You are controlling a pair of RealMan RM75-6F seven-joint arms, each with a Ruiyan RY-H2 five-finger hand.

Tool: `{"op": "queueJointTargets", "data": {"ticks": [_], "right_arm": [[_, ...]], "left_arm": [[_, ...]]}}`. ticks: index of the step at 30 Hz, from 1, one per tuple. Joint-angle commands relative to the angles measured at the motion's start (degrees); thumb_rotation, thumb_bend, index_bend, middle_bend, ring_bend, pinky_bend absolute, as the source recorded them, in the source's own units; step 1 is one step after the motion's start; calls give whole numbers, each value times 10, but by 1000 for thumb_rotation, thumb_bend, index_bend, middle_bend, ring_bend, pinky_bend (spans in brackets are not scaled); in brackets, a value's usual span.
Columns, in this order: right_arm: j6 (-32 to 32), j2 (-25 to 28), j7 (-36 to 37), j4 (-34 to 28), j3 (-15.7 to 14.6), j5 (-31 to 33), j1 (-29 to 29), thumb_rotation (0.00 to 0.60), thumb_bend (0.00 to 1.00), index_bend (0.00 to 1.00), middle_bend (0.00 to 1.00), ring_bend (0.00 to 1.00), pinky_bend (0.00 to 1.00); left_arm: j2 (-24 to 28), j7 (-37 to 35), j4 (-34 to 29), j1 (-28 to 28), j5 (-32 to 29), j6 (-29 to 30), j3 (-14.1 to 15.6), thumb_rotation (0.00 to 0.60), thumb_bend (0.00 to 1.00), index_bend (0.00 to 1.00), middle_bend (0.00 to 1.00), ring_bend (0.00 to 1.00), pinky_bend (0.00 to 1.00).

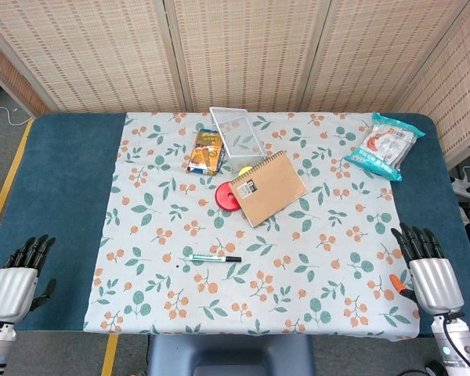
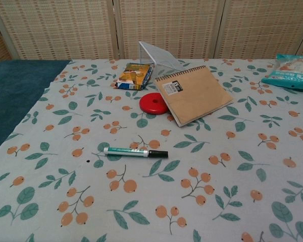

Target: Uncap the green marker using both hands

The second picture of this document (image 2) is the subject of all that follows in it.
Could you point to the black marker cap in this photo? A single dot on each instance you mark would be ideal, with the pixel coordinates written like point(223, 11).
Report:
point(158, 154)

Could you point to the green whiteboard marker body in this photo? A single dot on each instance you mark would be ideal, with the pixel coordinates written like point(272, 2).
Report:
point(126, 151)

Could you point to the red round disc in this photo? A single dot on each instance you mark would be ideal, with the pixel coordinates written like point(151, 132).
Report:
point(153, 103)

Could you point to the yellow blue snack packet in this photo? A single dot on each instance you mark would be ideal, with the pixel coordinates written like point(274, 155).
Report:
point(134, 75)

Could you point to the brown spiral notebook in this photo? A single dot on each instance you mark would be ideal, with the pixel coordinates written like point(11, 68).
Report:
point(194, 93)

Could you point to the floral fruit print tablecloth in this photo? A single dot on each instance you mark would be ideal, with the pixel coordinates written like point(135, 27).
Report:
point(151, 176)

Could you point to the woven bamboo folding screen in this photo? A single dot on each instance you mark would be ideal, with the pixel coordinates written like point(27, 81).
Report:
point(151, 27)

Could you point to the teal blue carpet mat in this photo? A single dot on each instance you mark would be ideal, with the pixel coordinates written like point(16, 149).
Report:
point(17, 95)

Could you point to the teal plastic wipes pack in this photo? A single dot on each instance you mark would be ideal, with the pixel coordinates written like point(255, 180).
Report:
point(291, 73)

